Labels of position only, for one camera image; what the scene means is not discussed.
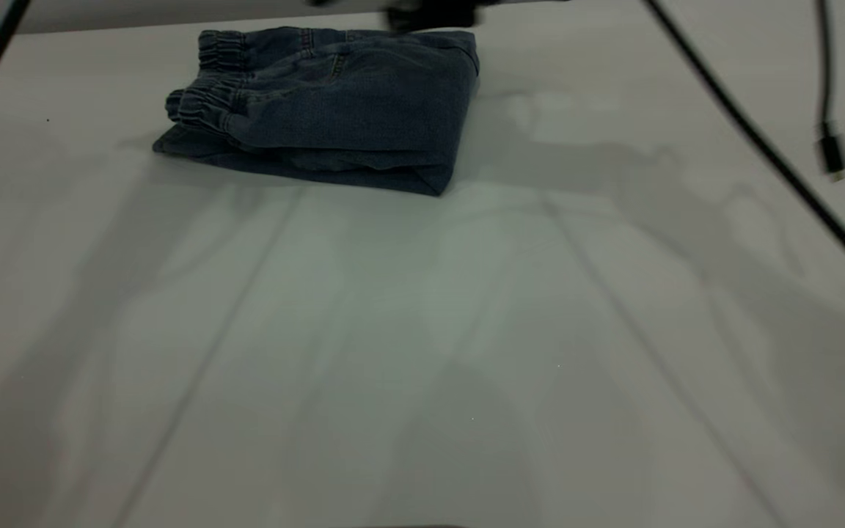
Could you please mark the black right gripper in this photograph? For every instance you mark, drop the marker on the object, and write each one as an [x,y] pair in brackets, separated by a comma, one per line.
[433,13]

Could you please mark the blue denim pants basketball print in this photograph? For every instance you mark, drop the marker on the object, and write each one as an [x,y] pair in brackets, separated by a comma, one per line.
[356,110]

